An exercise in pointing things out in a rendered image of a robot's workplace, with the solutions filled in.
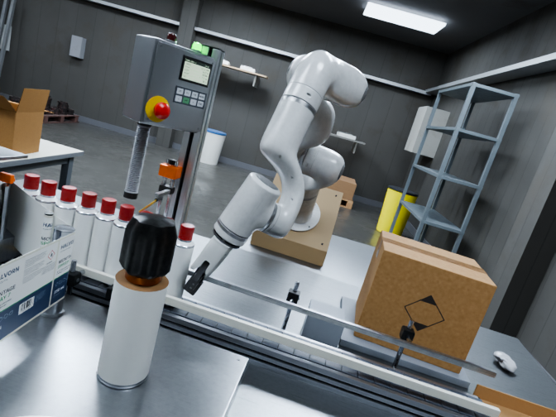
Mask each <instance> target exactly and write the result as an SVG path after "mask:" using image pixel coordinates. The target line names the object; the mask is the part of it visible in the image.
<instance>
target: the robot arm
mask: <svg viewBox="0 0 556 417"><path fill-rule="evenodd" d="M286 80H287V87H286V89H285V92H284V93H283V95H282V97H281V99H280V102H279V103H278V105H277V107H276V110H275V112H274V114H273V116H272V118H271V120H270V122H269V124H268V126H267V128H266V130H265V132H264V135H263V137H262V139H261V143H260V150H261V153H262V154H263V156H264V157H265V158H266V159H267V160H268V161H269V162H270V163H271V164H272V165H273V166H274V168H275V169H276V171H277V173H278V175H279V176H280V182H281V188H282V191H281V197H280V190H279V189H278V188H277V187H276V186H275V185H274V184H273V183H272V182H271V181H270V180H268V179H267V178H266V177H264V176H263V175H260V174H257V173H254V172H252V173H250V174H249V176H248V177H247V178H246V179H245V181H244V182H243V184H242V186H241V187H240V189H239V190H238V191H237V192H236V194H235V195H234V197H233V198H232V200H231V201H230V203H229V204H228V206H227V207H226V208H225V209H224V211H223V213H222V214H221V216H220V217H219V218H218V220H217V222H216V223H215V224H214V229H213V234H214V236H213V237H212V238H211V239H210V241H209V242H208V243H207V245H206V246H205V247H204V249H203V250H202V251H201V252H200V254H199V255H198V257H197V258H196V259H195V261H194V262H193V264H192V265H191V266H190V269H193V270H194V269H196V268H197V269H196V271H195V273H194V274H193V275H192V276H191V277H190V278H189V280H188V281H187V283H186V284H185V286H184V287H183V289H184V290H186V291H187V292H188V293H190V294H191V295H194V294H195V293H196V292H197V291H198V289H199V288H200V286H201V285H202V284H203V283H204V281H203V280H205V279H207V278H208V277H209V276H210V275H211V274H212V273H213V272H214V271H215V270H216V269H217V268H218V267H219V266H220V265H221V263H222V262H223V261H224V259H225V258H226V257H227V256H228V254H229V253H230V251H231V250H232V249H233V248H234V249H238V248H240V247H242V246H243V245H244V244H245V243H246V242H247V240H248V238H249V237H250V236H251V235H252V234H253V232H255V231H256V230H259V231H261V232H263V233H265V234H267V235H269V236H271V237H274V238H283V237H285V236H286V235H287V234H288V232H289V231H290V230H291V231H295V232H306V231H309V230H310V229H312V228H314V227H315V226H316V225H317V223H318V222H319V219H320V210H319V206H318V205H317V204H316V200H317V198H318V194H319V190H320V189H323V188H326V187H329V186H330V185H333V184H334V183H336V182H337V181H338V180H339V179H340V177H341V176H342V174H343V171H344V167H345V164H344V159H343V158H342V157H341V156H340V155H339V154H338V153H337V152H336V151H333V150H330V149H328V148H327V147H324V146H321V145H322V144H323V143H325V142H326V141H327V140H328V138H329V136H330V134H331V132H332V130H333V124H334V119H335V112H334V109H333V106H332V104H331V103H334V104H336V105H338V106H341V107H344V108H354V107H356V106H358V105H359V104H360V103H362V101H363V100H364V98H365V97H366V95H367V90H368V84H367V80H366V78H365V76H364V75H363V73H362V72H361V71H360V70H358V69H357V68H355V67H353V66H351V65H350V64H348V63H346V62H344V61H342V60H340V59H338V58H336V57H334V56H333V55H331V54H329V53H328V52H327V51H325V50H316V51H313V52H310V53H308V54H307V55H300V56H298V57H296V58H295V59H294V60H293V61H292V62H291V64H290V66H289V68H288V71H287V76H286ZM279 197H280V201H279V203H276V200H278V198H279Z"/></svg>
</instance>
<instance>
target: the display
mask: <svg viewBox="0 0 556 417"><path fill-rule="evenodd" d="M212 67H213V65H211V64H209V63H206V62H203V61H202V60H197V59H195V58H192V57H189V56H187V55H184V57H183V61H182V65H181V70H180V77H179V79H180V80H183V81H186V82H189V83H192V84H197V85H200V86H203V87H206V88H207V87H208V85H209V78H210V75H211V71H212Z"/></svg>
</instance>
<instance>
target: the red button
mask: <svg viewBox="0 0 556 417"><path fill-rule="evenodd" d="M154 114H155V116H156V117H157V118H159V119H166V118H168V117H169V115H170V107H169V105H168V104H167V103H163V102H160V103H157V104H156V105H155V107H154Z"/></svg>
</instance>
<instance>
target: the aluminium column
mask: <svg viewBox="0 0 556 417"><path fill-rule="evenodd" d="M224 53H225V51H223V50H221V49H220V48H217V47H213V46H208V45H205V44H203V48H202V53H201V54H204V55H208V56H210V57H213V58H214V60H215V61H216V64H215V68H214V72H213V78H212V82H211V86H210V90H209V94H208V100H207V104H206V108H205V112H204V119H203V122H202V126H201V130H200V132H198V133H193V132H184V135H183V139H182V143H181V147H180V154H179V158H178V162H179V166H181V167H183V170H182V173H181V177H180V178H179V179H176V180H175V184H174V187H175V192H174V193H173V194H172V195H171V200H170V207H169V211H168V214H167V217H168V218H173V219H174V220H175V226H176V230H177V237H178V235H179V232H180V225H181V224H182V223H186V220H187V216H188V212H189V206H190V202H191V199H192V194H193V191H194V184H195V181H196V176H197V173H198V169H199V162H200V159H201V155H202V151H203V148H204V141H205V137H206V133H207V130H208V126H209V119H210V116H211V112H212V108H213V101H214V98H215V94H216V90H217V87H218V80H219V76H220V73H221V68H222V65H223V58H224V55H225V54H224Z"/></svg>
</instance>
